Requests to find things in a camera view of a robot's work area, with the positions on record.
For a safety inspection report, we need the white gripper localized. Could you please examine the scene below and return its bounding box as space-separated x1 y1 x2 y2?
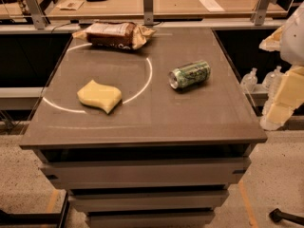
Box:
259 3 304 131

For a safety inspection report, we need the green soda can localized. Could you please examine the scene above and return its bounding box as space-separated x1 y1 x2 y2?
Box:
168 61 211 89

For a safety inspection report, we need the clear bottle right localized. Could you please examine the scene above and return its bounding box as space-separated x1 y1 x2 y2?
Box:
262 66 282 90

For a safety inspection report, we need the clear bottle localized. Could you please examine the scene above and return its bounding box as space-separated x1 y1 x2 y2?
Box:
262 66 282 90
240 67 257 93

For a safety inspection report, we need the clear bottle left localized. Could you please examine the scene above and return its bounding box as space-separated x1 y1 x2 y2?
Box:
240 67 257 93

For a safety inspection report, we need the white paper note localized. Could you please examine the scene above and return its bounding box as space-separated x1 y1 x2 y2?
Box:
199 0 224 12

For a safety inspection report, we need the grey table with drawers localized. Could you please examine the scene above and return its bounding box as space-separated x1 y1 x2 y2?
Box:
21 28 266 228

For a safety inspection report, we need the black chair base leg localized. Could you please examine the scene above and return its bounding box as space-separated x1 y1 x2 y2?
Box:
269 208 304 225

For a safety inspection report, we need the brown chip bag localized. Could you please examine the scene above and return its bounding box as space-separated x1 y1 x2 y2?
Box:
72 22 156 50

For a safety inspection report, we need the yellow wavy sponge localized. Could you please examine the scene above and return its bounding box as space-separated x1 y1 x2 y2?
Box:
77 80 122 114

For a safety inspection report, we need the small paper card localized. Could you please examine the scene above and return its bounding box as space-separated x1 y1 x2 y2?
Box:
58 0 84 10

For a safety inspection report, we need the wooden back desk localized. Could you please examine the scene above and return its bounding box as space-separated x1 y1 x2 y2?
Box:
0 0 289 21

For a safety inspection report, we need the grey metal bracket right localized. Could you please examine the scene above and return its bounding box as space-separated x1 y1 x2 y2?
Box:
251 0 272 26

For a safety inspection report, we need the grey metal bracket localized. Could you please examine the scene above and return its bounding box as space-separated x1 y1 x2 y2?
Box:
25 0 48 29
143 0 154 26
251 0 272 26

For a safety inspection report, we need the grey metal bracket middle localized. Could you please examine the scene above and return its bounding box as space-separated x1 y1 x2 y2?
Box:
143 0 154 26

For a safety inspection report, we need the grey metal bracket left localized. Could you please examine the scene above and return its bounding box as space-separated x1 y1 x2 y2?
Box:
25 0 48 29

